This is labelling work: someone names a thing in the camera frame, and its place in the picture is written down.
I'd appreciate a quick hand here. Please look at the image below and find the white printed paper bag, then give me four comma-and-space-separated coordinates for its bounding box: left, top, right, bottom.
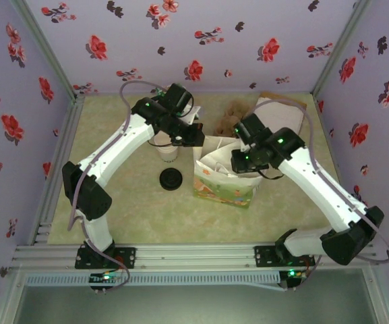
193, 136, 264, 210

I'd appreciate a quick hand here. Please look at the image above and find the brown pulp cup carrier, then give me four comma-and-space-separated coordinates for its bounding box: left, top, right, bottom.
213, 100, 249, 139

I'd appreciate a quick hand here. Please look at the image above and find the black plastic cup lid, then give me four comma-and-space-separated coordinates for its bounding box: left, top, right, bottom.
159, 167, 184, 192

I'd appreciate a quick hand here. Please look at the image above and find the white paper napkin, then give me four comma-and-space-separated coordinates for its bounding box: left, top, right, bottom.
255, 97, 305, 134

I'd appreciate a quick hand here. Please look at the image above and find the brown cardboard napkin tray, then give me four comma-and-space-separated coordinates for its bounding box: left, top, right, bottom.
255, 90, 309, 136

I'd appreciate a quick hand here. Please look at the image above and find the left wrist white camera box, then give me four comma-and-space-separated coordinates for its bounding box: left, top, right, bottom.
179, 104, 202, 125

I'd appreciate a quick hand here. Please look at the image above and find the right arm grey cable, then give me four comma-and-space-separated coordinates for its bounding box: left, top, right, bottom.
249, 99, 389, 292

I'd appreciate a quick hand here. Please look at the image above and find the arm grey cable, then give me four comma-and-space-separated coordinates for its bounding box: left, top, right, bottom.
249, 99, 389, 292
68, 80, 170, 293

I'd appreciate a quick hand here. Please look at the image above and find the left arm grey cable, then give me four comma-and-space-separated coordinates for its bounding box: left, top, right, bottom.
68, 80, 170, 293

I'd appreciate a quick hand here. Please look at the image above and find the aluminium side rail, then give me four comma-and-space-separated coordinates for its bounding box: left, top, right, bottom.
28, 94, 86, 246

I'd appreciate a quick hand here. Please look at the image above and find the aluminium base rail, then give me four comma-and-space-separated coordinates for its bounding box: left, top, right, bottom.
11, 241, 381, 271

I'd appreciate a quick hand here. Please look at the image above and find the white slotted cable duct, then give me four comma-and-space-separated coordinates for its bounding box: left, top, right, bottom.
23, 271, 282, 288

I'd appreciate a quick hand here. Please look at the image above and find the aluminium frame post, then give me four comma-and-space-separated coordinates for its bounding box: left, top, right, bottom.
10, 0, 82, 102
0, 269, 26, 324
362, 266, 389, 324
311, 0, 374, 97

